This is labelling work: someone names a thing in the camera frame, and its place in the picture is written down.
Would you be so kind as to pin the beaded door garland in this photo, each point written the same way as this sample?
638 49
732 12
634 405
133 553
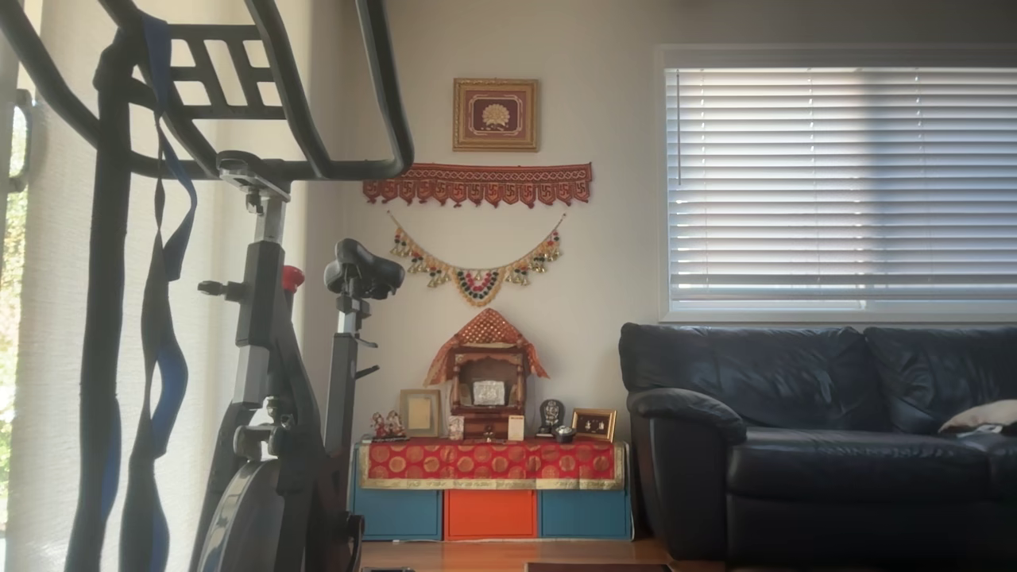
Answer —
477 286

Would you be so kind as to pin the orange shrine canopy cloth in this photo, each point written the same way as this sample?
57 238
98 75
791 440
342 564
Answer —
486 327

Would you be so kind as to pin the silver embossed picture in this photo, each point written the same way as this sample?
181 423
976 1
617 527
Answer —
489 392

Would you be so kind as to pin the dark idol statue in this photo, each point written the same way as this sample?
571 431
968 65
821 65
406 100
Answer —
551 415

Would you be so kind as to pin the small wooden shrine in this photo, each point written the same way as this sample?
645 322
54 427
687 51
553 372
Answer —
485 425

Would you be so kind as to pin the white card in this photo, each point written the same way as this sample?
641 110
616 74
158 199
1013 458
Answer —
516 427

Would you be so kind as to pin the small white picture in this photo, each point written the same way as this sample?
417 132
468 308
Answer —
455 427

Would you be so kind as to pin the small black bowl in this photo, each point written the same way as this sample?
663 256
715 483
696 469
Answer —
563 434

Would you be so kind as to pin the red gold patterned tablecloth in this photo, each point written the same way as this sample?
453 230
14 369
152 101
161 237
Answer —
489 462

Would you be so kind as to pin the small painted figurines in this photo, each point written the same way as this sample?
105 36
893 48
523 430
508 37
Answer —
388 427

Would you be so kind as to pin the orange storage cube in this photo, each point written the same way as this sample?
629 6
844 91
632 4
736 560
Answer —
490 515

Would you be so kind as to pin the blue storage cube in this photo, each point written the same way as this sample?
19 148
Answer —
397 515
584 515

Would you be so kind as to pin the black exercise bike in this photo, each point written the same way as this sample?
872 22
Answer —
262 318

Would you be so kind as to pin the dark red rug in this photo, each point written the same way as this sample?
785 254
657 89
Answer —
596 567

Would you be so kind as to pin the black leather sofa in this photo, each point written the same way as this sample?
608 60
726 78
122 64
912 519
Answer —
794 397

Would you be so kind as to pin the white window blinds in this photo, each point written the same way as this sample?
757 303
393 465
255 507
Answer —
834 199

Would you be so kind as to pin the white sheer curtain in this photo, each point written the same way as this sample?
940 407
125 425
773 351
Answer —
48 357

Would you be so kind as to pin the beige cushion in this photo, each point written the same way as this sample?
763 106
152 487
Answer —
985 415

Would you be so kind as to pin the red embroidered wall hanging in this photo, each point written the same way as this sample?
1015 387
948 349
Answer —
477 184

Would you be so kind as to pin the beige photo frame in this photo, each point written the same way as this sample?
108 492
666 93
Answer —
420 413

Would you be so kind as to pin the gold photo frame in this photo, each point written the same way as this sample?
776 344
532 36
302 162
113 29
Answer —
593 425

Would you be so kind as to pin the gold framed wall picture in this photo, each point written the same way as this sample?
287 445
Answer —
496 115

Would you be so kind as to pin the white window frame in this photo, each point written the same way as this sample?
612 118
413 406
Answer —
834 56

